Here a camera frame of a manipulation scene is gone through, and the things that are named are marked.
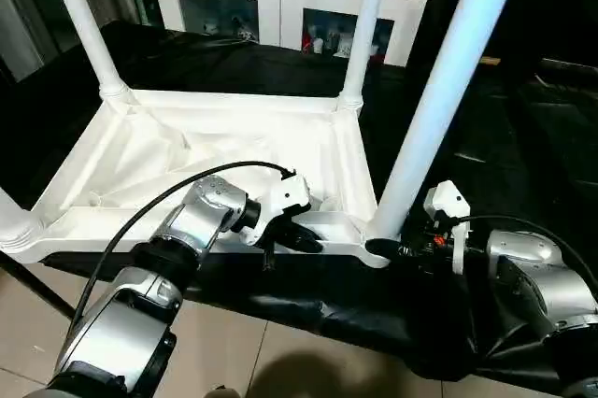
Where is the white plastic table top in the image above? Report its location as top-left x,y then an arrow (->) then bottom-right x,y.
0,88 -> 392,270

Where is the white plastic table leg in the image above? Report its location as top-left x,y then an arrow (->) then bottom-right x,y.
0,188 -> 46,248
39,0 -> 136,107
336,0 -> 393,115
364,0 -> 530,242

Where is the black work mat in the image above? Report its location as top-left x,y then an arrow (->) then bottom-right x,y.
0,20 -> 598,394

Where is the black work table leg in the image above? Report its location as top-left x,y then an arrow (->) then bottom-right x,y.
0,253 -> 76,320

